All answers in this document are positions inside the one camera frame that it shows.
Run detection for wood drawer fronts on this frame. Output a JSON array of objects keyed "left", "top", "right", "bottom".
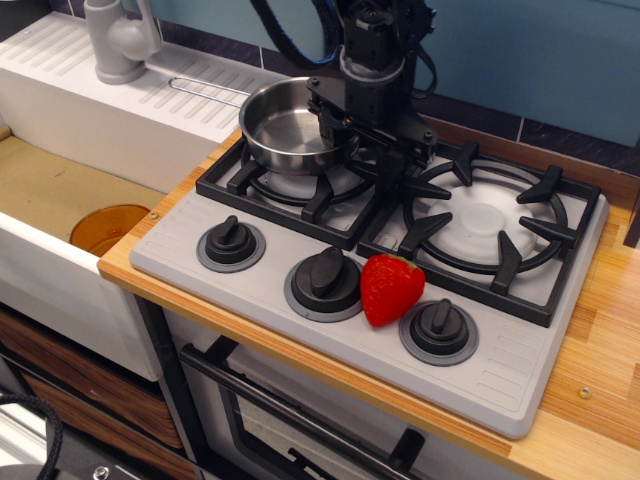
[{"left": 1, "top": 305, "right": 196, "bottom": 479}]

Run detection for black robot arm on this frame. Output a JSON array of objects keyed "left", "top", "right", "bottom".
[{"left": 307, "top": 1, "right": 438, "bottom": 192}]

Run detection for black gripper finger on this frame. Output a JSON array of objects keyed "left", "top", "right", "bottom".
[
  {"left": 318, "top": 107, "right": 350, "bottom": 150},
  {"left": 375, "top": 146, "right": 412, "bottom": 195}
]

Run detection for black right stove knob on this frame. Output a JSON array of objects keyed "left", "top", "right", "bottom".
[{"left": 399, "top": 299, "right": 479, "bottom": 367}]

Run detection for grey toy faucet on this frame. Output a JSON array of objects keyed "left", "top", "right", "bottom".
[{"left": 84, "top": 0, "right": 162, "bottom": 85}]

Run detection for grey toy stove top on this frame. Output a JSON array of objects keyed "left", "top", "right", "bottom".
[{"left": 129, "top": 115, "right": 610, "bottom": 441}]

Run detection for black left stove knob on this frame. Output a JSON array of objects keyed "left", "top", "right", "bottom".
[{"left": 196, "top": 215, "right": 266, "bottom": 274}]

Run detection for oven door with black handle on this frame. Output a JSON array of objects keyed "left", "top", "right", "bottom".
[{"left": 179, "top": 337, "right": 514, "bottom": 479}]

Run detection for red plastic strawberry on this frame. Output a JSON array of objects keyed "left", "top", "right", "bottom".
[{"left": 360, "top": 254, "right": 426, "bottom": 328}]

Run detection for black braided cable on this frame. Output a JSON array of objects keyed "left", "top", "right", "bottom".
[{"left": 0, "top": 390, "right": 65, "bottom": 474}]

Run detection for stainless steel pot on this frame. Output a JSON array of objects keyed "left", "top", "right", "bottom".
[{"left": 168, "top": 75, "right": 360, "bottom": 176}]

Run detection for white toy sink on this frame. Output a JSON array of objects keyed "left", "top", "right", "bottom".
[{"left": 1, "top": 13, "right": 276, "bottom": 381}]

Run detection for orange plastic bowl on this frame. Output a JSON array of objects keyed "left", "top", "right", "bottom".
[{"left": 69, "top": 204, "right": 150, "bottom": 257}]

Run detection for black burner grate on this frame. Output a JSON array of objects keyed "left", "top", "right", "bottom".
[
  {"left": 196, "top": 137, "right": 391, "bottom": 250},
  {"left": 357, "top": 142, "right": 608, "bottom": 327}
]

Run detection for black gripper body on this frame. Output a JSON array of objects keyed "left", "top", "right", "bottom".
[{"left": 306, "top": 76, "right": 438, "bottom": 161}]

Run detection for black middle stove knob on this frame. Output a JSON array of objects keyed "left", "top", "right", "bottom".
[{"left": 284, "top": 247, "right": 363, "bottom": 323}]

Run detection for black stove knob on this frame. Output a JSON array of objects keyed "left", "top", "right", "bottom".
[
  {"left": 284, "top": 247, "right": 363, "bottom": 323},
  {"left": 399, "top": 299, "right": 479, "bottom": 367},
  {"left": 196, "top": 215, "right": 266, "bottom": 274}
]

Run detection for black right burner grate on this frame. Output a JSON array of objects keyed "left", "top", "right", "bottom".
[{"left": 357, "top": 142, "right": 608, "bottom": 327}]

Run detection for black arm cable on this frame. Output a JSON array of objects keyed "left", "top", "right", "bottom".
[{"left": 249, "top": 0, "right": 346, "bottom": 70}]

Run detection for black left burner grate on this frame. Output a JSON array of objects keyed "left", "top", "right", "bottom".
[{"left": 196, "top": 137, "right": 391, "bottom": 250}]

